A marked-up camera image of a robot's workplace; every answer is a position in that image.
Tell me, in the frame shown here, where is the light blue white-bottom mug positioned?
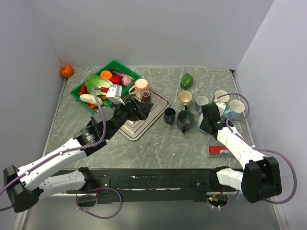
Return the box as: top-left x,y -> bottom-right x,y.
197,113 -> 204,133

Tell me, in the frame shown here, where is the toy orange carrot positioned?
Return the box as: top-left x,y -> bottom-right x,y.
100,70 -> 113,80

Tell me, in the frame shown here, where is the toy red pepper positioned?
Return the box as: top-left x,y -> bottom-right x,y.
109,75 -> 122,85

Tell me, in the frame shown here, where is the steel tray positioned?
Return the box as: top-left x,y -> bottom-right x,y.
119,89 -> 171,141

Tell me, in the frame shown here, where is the toy red chili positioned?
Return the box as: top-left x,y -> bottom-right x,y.
79,84 -> 87,95

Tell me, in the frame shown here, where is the dark grey mug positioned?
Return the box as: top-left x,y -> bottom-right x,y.
177,110 -> 195,133

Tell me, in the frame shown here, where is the toy purple eggplant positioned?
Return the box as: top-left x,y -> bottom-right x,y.
110,69 -> 134,80

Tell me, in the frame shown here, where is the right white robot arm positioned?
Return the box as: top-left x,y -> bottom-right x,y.
200,103 -> 282,203

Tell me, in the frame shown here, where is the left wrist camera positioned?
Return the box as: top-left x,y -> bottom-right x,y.
101,84 -> 125,104

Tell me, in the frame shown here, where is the maroon mug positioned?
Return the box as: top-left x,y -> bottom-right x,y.
141,91 -> 151,103

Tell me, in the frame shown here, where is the toy cabbage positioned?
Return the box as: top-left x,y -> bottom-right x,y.
84,74 -> 113,95

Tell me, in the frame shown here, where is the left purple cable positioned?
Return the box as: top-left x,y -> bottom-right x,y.
0,87 -> 123,219

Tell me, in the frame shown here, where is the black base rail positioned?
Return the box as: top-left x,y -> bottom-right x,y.
66,167 -> 248,206

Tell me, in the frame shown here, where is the toy pink onion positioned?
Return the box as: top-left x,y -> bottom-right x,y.
121,76 -> 133,87

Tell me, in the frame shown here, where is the green plastic basket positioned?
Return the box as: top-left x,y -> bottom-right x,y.
71,60 -> 141,114

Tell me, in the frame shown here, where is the red box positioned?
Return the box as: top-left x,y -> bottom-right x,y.
209,146 -> 233,158

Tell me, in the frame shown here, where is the small orange pumpkin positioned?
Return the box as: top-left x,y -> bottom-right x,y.
60,65 -> 74,78

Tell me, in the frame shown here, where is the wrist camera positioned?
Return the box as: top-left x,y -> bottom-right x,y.
101,84 -> 125,104
213,99 -> 226,116

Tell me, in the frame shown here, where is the pink mug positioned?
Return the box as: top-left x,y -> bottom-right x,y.
128,79 -> 149,98

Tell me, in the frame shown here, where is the grey blue faceted mug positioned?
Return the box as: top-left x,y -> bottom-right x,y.
195,96 -> 209,114

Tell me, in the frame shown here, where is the white mug blue text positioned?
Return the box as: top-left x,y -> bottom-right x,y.
213,90 -> 230,104

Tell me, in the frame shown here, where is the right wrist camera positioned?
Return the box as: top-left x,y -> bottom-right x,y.
213,99 -> 226,116

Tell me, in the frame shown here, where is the green bell pepper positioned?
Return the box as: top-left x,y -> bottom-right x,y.
180,73 -> 194,90

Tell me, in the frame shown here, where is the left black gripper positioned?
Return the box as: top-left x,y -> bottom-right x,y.
106,96 -> 153,138

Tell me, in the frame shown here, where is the toy white radish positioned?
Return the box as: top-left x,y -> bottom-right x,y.
79,93 -> 98,106

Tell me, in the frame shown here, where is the cream mug black handle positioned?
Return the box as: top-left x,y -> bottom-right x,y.
176,90 -> 193,110

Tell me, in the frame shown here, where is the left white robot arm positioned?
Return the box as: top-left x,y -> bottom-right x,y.
3,98 -> 153,213

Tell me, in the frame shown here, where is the dark blue mug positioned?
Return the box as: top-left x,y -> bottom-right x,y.
163,107 -> 176,125

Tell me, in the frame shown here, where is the light blue faceted mug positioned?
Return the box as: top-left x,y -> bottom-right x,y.
223,100 -> 245,119

